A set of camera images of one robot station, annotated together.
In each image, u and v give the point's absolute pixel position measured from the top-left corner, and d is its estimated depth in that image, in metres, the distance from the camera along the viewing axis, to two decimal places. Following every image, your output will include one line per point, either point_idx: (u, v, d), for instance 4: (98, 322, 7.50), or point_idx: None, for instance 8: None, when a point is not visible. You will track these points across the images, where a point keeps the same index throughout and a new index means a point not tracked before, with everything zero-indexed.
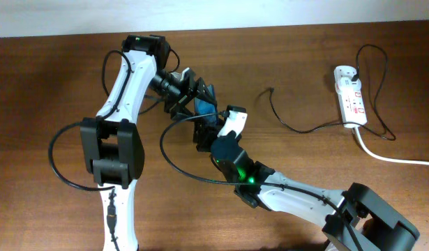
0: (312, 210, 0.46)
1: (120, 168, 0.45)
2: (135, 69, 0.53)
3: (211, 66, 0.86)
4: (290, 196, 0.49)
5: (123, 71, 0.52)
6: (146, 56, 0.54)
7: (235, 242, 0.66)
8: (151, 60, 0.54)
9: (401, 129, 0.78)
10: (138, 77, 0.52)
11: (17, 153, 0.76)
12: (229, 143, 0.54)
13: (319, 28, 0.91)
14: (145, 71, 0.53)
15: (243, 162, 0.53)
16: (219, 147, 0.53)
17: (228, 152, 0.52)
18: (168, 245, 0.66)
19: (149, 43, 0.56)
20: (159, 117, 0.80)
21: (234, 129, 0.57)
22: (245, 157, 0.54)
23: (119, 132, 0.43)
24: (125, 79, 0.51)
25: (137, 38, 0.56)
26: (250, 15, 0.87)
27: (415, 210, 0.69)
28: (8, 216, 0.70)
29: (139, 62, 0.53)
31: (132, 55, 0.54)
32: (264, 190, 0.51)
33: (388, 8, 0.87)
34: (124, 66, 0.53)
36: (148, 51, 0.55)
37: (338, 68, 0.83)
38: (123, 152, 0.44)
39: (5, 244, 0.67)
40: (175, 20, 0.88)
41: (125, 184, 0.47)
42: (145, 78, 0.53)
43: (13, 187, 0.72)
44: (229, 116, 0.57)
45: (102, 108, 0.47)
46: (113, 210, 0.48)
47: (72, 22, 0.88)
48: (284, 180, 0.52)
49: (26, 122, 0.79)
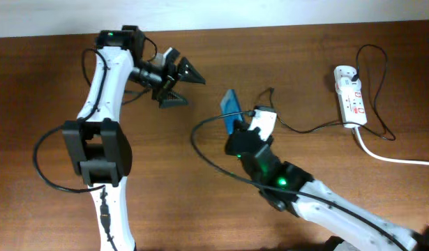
0: (373, 245, 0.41)
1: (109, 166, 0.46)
2: (111, 65, 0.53)
3: (211, 66, 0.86)
4: (340, 217, 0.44)
5: (100, 69, 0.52)
6: (120, 52, 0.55)
7: (235, 242, 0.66)
8: (125, 55, 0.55)
9: (401, 129, 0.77)
10: (115, 73, 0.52)
11: (16, 153, 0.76)
12: (253, 138, 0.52)
13: (319, 28, 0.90)
14: (120, 66, 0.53)
15: (267, 156, 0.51)
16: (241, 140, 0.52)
17: (247, 145, 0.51)
18: (167, 245, 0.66)
19: (122, 38, 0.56)
20: (159, 117, 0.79)
21: (259, 127, 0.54)
22: (269, 152, 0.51)
23: (102, 132, 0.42)
24: (102, 77, 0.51)
25: (111, 34, 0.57)
26: (250, 15, 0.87)
27: (416, 210, 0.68)
28: (6, 216, 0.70)
29: (112, 58, 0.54)
31: (107, 52, 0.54)
32: (303, 201, 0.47)
33: (388, 8, 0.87)
34: (100, 64, 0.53)
36: (122, 46, 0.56)
37: (338, 68, 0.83)
38: (110, 150, 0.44)
39: (5, 245, 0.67)
40: (175, 19, 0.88)
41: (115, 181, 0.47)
42: (122, 74, 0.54)
43: (12, 187, 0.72)
44: (254, 115, 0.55)
45: (83, 109, 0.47)
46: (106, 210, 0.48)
47: (73, 22, 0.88)
48: (331, 196, 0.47)
49: (25, 122, 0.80)
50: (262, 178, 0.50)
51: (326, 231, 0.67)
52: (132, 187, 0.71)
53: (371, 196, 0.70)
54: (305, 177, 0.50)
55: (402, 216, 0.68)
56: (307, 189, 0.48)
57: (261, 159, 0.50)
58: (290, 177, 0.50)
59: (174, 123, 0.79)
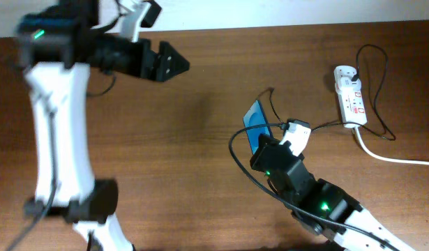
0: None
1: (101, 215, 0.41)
2: (56, 107, 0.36)
3: (211, 66, 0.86)
4: None
5: (41, 116, 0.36)
6: (62, 75, 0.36)
7: (235, 242, 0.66)
8: (72, 78, 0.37)
9: (402, 129, 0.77)
10: (65, 118, 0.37)
11: (17, 153, 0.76)
12: (283, 153, 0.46)
13: (319, 28, 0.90)
14: (72, 100, 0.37)
15: (299, 173, 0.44)
16: (272, 156, 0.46)
17: (280, 162, 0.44)
18: (168, 245, 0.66)
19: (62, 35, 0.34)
20: (158, 117, 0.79)
21: (291, 140, 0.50)
22: (303, 167, 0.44)
23: (71, 212, 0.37)
24: (49, 130, 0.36)
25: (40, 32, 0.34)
26: (250, 15, 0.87)
27: (416, 210, 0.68)
28: (8, 216, 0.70)
29: (51, 97, 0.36)
31: (41, 81, 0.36)
32: (352, 236, 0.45)
33: (388, 8, 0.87)
34: (36, 100, 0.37)
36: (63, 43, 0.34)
37: (338, 68, 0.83)
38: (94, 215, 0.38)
39: (8, 244, 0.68)
40: (175, 20, 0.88)
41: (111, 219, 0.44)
42: (76, 108, 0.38)
43: (14, 187, 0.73)
44: (287, 128, 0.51)
45: (40, 184, 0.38)
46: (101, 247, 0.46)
47: None
48: (383, 232, 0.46)
49: (26, 122, 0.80)
50: (295, 199, 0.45)
51: None
52: (132, 187, 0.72)
53: (371, 196, 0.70)
54: (352, 204, 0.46)
55: (402, 216, 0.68)
56: (356, 220, 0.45)
57: (295, 179, 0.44)
58: (332, 200, 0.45)
59: (174, 123, 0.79)
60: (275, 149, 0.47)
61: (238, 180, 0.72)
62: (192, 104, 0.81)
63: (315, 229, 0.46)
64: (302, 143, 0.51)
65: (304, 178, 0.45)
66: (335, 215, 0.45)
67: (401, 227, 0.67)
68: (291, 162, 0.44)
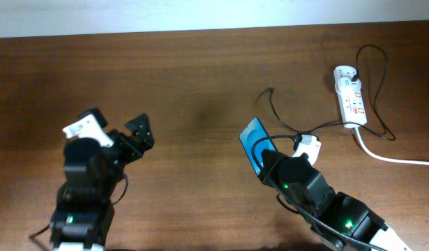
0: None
1: (92, 194, 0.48)
2: None
3: (211, 66, 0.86)
4: None
5: None
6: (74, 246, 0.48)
7: (236, 242, 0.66)
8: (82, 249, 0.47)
9: (402, 130, 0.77)
10: None
11: (16, 153, 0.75)
12: (302, 166, 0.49)
13: (319, 29, 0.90)
14: None
15: (319, 187, 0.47)
16: (291, 169, 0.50)
17: (301, 176, 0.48)
18: (168, 245, 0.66)
19: (88, 218, 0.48)
20: (158, 118, 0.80)
21: (305, 152, 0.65)
22: (322, 181, 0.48)
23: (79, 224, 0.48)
24: None
25: (70, 219, 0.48)
26: (250, 17, 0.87)
27: (416, 210, 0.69)
28: (5, 216, 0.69)
29: None
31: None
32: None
33: (388, 9, 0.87)
34: None
36: (86, 234, 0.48)
37: (338, 68, 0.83)
38: (89, 173, 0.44)
39: (4, 245, 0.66)
40: (174, 21, 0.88)
41: (95, 219, 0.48)
42: None
43: (12, 187, 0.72)
44: (300, 140, 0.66)
45: None
46: (76, 221, 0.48)
47: (73, 23, 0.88)
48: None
49: (25, 122, 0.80)
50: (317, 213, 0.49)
51: None
52: (132, 187, 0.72)
53: (371, 196, 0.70)
54: (376, 223, 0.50)
55: (402, 217, 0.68)
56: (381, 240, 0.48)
57: (314, 193, 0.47)
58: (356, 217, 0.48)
59: (175, 123, 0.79)
60: (296, 162, 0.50)
61: (238, 180, 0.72)
62: (192, 104, 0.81)
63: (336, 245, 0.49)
64: (316, 153, 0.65)
65: (324, 193, 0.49)
66: (356, 232, 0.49)
67: (402, 227, 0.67)
68: (311, 175, 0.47)
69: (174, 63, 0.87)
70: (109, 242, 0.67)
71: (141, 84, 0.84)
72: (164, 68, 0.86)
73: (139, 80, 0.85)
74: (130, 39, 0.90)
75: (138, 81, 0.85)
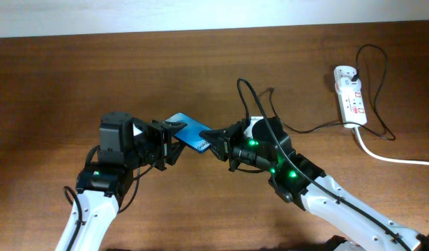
0: (377, 242, 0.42)
1: (118, 156, 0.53)
2: (86, 218, 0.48)
3: (211, 65, 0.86)
4: (346, 213, 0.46)
5: (73, 222, 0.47)
6: (101, 201, 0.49)
7: (236, 242, 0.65)
8: (109, 203, 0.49)
9: (401, 129, 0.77)
10: (87, 231, 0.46)
11: (16, 153, 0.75)
12: (274, 125, 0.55)
13: (318, 29, 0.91)
14: (98, 217, 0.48)
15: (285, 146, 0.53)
16: (261, 128, 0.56)
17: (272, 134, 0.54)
18: (167, 246, 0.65)
19: (110, 178, 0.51)
20: (158, 117, 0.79)
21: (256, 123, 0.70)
22: (288, 143, 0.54)
23: (105, 179, 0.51)
24: (72, 234, 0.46)
25: (95, 173, 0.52)
26: (250, 16, 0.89)
27: (421, 209, 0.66)
28: (3, 216, 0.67)
29: (83, 218, 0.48)
31: (85, 199, 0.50)
32: (312, 194, 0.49)
33: (382, 8, 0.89)
34: (74, 214, 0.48)
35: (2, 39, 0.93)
36: (107, 189, 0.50)
37: (338, 68, 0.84)
38: (120, 137, 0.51)
39: (1, 245, 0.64)
40: (174, 21, 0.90)
41: (117, 178, 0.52)
42: (100, 228, 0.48)
43: (10, 187, 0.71)
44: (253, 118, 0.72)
45: (68, 229, 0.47)
46: (100, 177, 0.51)
47: (77, 23, 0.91)
48: (342, 192, 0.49)
49: (26, 120, 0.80)
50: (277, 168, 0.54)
51: (328, 230, 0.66)
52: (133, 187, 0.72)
53: (374, 195, 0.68)
54: (318, 172, 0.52)
55: (408, 216, 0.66)
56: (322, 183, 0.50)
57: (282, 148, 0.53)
58: (306, 169, 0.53)
59: None
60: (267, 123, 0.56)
61: (238, 180, 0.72)
62: (192, 104, 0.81)
63: (287, 196, 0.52)
64: None
65: (287, 150, 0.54)
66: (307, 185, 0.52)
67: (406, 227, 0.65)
68: (283, 134, 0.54)
69: (174, 61, 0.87)
70: (109, 242, 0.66)
71: (140, 83, 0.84)
72: (164, 67, 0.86)
73: (139, 79, 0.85)
74: (131, 39, 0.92)
75: (138, 81, 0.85)
